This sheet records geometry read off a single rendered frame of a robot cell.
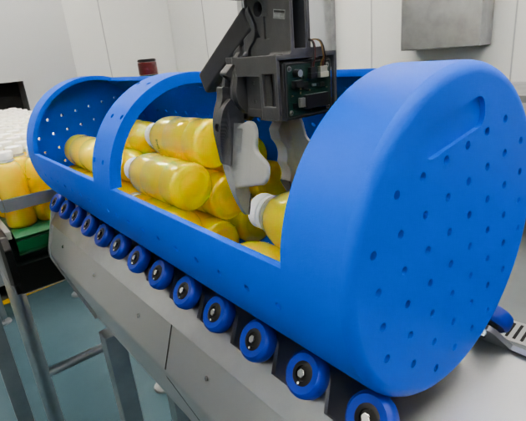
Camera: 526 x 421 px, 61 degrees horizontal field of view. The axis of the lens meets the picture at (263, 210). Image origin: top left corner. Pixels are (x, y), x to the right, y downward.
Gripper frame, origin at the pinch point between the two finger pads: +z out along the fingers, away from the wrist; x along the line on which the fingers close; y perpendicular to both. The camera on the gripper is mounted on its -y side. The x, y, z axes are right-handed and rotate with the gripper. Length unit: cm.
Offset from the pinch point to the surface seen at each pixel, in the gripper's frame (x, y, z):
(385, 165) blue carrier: -4.6, 18.5, -6.8
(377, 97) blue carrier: -1.5, 15.4, -10.6
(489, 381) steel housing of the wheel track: 10.4, 20.3, 18.2
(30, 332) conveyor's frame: -14, -108, 64
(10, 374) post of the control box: -23, -90, 65
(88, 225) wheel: -5, -49, 15
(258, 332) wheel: -4.5, 2.8, 13.7
